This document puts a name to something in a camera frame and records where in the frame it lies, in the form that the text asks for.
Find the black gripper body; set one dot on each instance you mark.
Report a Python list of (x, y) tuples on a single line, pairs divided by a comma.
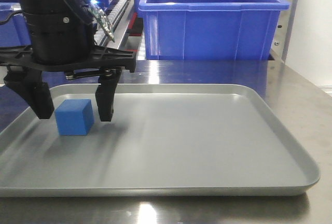
[(63, 43)]

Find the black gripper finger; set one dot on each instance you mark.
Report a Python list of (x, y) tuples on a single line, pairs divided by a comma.
[(28, 84), (104, 94)]

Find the blue foam cube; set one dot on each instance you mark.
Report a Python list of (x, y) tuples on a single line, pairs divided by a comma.
[(74, 117)]

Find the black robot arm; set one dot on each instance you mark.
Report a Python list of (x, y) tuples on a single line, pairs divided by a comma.
[(84, 10)]

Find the blue plastic bin left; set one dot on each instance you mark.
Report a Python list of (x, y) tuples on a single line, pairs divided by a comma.
[(14, 32)]

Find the blue plastic bin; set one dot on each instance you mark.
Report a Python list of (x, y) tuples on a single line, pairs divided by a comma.
[(210, 29), (14, 32)]

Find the grey metal tray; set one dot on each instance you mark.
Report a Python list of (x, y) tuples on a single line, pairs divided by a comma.
[(173, 139)]

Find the blue plastic bin right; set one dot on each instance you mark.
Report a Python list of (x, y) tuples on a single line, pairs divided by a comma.
[(210, 29)]

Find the white roller conveyor rail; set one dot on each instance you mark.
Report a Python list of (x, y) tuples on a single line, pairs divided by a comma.
[(114, 16)]

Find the grey shelf upright post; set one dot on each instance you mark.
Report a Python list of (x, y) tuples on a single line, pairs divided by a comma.
[(289, 29)]

